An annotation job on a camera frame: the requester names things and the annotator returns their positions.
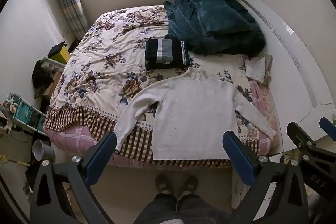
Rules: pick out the black cap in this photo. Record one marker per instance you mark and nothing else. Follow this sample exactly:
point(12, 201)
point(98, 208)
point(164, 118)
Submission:
point(56, 48)

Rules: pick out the teal toy rack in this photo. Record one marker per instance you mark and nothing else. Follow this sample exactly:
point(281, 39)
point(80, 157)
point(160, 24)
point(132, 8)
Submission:
point(26, 113)

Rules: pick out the brown slipper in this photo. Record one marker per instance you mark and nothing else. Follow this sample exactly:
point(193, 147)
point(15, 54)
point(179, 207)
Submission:
point(163, 183)
point(189, 183)

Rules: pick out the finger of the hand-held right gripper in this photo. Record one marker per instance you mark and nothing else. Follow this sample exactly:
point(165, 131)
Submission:
point(298, 134)
point(328, 127)

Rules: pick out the grey plastic cup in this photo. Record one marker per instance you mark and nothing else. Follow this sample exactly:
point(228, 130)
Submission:
point(42, 151)

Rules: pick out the white pillow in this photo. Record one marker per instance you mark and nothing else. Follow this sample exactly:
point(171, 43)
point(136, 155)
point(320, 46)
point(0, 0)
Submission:
point(256, 69)

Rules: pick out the white bed headboard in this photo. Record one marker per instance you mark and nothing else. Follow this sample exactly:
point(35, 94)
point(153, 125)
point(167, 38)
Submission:
point(286, 77)

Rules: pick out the yellow box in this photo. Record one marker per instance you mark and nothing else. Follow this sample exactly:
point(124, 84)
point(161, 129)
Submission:
point(62, 56)

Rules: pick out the teal plush quilt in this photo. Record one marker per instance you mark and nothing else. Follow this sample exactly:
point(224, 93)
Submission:
point(225, 41)

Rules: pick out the dark striped folded sweater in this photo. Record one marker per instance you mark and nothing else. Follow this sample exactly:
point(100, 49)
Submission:
point(165, 54)

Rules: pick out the cardboard box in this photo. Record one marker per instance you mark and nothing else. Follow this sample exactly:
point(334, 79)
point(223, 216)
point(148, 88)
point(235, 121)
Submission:
point(55, 82)

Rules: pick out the dark crumpled cloth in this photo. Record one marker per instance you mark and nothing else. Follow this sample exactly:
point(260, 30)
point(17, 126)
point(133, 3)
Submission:
point(42, 78)

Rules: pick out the person's left leg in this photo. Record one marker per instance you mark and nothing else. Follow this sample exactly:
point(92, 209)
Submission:
point(157, 208)

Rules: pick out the person's leg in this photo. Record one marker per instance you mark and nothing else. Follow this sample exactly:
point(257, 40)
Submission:
point(157, 208)
point(199, 209)

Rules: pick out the teal plush pillow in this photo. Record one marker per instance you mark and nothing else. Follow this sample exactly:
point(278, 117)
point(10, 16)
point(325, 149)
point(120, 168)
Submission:
point(220, 15)

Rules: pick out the beige flat pillow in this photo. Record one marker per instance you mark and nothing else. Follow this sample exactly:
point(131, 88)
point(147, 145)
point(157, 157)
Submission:
point(268, 64)

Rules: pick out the white knit sweater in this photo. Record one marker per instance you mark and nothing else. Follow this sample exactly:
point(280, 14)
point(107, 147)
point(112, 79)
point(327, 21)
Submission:
point(194, 113)

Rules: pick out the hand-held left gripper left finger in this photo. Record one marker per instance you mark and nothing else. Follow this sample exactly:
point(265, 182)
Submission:
point(101, 153)

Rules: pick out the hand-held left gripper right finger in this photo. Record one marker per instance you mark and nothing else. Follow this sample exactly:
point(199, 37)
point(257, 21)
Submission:
point(239, 158)

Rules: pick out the person's right leg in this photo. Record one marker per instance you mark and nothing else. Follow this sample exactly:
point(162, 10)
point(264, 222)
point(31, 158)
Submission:
point(199, 209)

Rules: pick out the floral blanket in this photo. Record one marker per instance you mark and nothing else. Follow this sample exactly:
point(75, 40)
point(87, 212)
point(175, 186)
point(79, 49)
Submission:
point(110, 56)

